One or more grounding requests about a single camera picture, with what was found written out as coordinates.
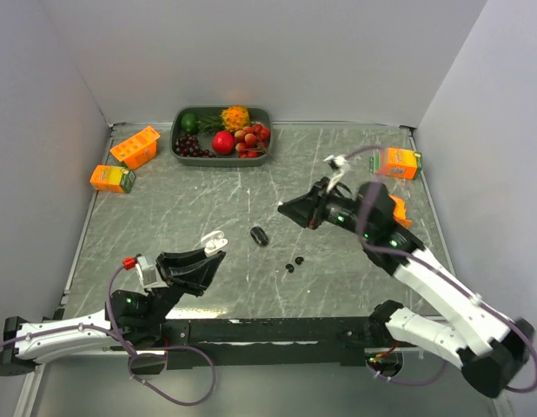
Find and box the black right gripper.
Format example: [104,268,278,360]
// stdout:
[275,177,369,237]

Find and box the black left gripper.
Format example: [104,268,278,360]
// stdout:
[143,244,226,327]

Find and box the white earbud charging case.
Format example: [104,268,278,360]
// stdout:
[200,230,229,257]

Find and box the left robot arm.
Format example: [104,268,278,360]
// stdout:
[0,248,226,376]

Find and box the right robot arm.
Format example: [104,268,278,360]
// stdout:
[277,177,537,398]

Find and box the black earbud charging case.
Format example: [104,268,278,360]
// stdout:
[250,226,269,247]

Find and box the red lychee bunch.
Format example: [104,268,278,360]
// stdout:
[234,123,272,158]

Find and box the red apple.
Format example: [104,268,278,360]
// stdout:
[212,131,235,156]

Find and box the orange box back right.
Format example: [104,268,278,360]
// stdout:
[369,147,422,180]

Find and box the grey-green fruit tray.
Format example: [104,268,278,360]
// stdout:
[170,105,275,168]

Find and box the orange green box left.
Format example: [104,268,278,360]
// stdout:
[89,165,136,194]

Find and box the green leafy sprig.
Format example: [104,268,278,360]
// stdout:
[198,115,226,133]

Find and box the dark grape bunch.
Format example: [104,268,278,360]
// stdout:
[173,133,215,158]

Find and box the orange box back left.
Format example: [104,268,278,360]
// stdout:
[109,126,161,170]

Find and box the green lime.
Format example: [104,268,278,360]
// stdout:
[180,113,199,134]

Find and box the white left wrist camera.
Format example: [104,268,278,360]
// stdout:
[122,255,160,289]

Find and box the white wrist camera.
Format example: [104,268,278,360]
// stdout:
[324,155,350,193]
[122,255,160,289]

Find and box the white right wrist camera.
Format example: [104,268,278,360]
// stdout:
[324,155,350,193]

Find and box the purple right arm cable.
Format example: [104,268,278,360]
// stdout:
[346,145,537,394]

